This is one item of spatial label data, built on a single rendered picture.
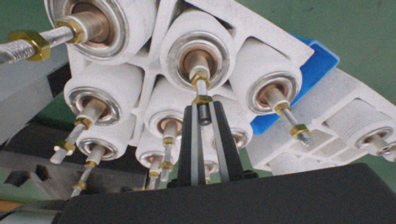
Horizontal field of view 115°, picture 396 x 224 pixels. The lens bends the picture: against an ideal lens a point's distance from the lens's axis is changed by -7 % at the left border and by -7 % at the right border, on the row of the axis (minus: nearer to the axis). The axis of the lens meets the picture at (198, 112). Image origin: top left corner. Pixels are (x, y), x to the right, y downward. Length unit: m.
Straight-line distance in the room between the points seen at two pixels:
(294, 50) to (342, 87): 0.20
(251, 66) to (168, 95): 0.13
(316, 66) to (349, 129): 0.17
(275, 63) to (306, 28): 0.32
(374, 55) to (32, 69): 0.93
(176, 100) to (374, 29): 0.61
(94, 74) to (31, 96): 0.17
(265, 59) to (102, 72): 0.23
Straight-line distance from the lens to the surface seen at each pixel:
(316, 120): 0.48
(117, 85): 0.23
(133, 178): 0.62
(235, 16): 0.24
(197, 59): 0.16
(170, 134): 0.22
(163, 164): 0.19
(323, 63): 0.48
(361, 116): 0.47
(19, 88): 0.37
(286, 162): 0.55
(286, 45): 0.29
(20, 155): 0.71
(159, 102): 0.22
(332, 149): 0.71
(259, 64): 0.21
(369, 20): 0.65
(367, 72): 0.78
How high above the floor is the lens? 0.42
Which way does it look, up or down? 49 degrees down
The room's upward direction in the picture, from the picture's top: 176 degrees clockwise
